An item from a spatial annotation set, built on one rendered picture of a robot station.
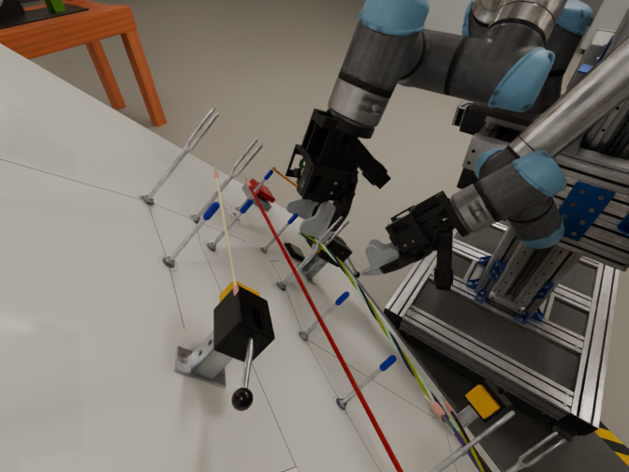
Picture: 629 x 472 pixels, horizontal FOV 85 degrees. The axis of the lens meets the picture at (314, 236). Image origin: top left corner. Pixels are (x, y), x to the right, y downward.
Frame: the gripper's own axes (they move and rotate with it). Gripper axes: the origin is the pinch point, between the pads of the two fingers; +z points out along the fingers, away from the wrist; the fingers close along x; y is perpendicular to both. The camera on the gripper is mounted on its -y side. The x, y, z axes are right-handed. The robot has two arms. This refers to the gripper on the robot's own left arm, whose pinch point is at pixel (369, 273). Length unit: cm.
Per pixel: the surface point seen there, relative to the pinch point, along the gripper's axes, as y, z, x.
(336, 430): -2.9, -2.7, 36.7
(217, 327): 13.6, -5.2, 44.0
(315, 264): 8.3, 4.1, 9.0
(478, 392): -20.6, -10.2, 14.1
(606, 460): -128, -12, -69
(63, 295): 22, 1, 48
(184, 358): 12.8, -1.2, 44.8
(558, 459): -117, 2, -63
